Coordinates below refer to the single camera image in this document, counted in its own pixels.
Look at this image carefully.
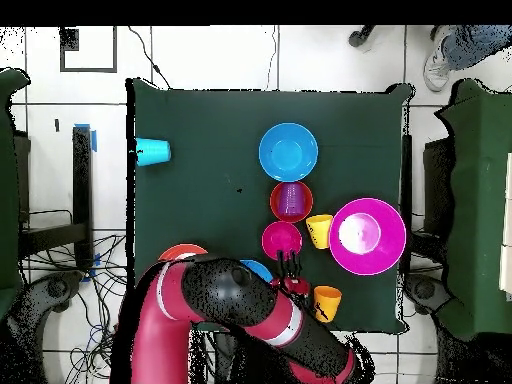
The tangle of black cables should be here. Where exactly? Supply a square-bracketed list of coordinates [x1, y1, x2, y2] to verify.
[23, 231, 129, 384]

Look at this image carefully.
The black cabinet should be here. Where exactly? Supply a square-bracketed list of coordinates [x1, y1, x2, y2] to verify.
[422, 137, 455, 241]

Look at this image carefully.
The black pedestal leg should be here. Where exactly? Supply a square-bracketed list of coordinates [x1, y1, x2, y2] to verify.
[402, 273, 452, 318]
[7, 270, 85, 333]

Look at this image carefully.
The person's leg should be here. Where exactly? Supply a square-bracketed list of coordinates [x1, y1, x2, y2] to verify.
[437, 25, 512, 72]

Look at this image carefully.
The small crimson bowl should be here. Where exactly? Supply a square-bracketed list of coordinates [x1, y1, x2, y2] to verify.
[261, 220, 304, 261]

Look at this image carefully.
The yellow cup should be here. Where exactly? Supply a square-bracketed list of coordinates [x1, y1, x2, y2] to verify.
[305, 214, 334, 251]

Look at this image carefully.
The black stand frame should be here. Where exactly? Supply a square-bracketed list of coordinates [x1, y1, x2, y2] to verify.
[17, 125, 95, 269]

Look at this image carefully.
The blue bowl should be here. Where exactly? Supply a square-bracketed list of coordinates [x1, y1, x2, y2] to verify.
[239, 258, 274, 283]
[258, 122, 320, 183]

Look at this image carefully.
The green cloth covered table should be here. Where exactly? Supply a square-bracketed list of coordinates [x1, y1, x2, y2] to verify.
[434, 78, 512, 335]
[0, 67, 31, 317]

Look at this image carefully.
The dark green table cloth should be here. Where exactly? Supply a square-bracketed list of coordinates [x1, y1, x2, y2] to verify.
[125, 77, 413, 335]

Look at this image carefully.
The white panel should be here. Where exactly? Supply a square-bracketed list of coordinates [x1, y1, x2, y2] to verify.
[499, 151, 512, 302]

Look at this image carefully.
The small orange bowl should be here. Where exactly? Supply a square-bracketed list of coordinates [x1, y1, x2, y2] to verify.
[269, 180, 314, 224]

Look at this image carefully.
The black floor cable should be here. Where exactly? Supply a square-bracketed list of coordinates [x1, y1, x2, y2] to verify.
[127, 26, 173, 90]

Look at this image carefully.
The blue tape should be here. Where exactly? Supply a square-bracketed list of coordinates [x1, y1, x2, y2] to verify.
[74, 122, 98, 153]

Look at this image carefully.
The black square frame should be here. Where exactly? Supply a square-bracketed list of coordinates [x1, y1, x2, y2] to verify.
[58, 26, 118, 74]

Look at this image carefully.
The purple cup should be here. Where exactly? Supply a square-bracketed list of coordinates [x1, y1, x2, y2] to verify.
[278, 182, 304, 216]

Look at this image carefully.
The large pink bowl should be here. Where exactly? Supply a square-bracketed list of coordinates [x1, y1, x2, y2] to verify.
[328, 197, 408, 276]

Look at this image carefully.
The black chair leg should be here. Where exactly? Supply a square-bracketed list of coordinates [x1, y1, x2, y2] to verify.
[347, 25, 378, 49]

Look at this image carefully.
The light blue cup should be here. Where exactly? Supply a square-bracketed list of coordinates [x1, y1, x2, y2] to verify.
[134, 137, 172, 168]

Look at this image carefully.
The orange cup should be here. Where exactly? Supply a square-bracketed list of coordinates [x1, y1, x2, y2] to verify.
[312, 285, 343, 324]

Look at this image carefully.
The black stand post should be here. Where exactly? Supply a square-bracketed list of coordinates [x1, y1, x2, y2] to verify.
[400, 134, 413, 277]

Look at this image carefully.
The large orange bowl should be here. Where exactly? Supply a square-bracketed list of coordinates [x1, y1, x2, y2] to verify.
[157, 242, 209, 263]

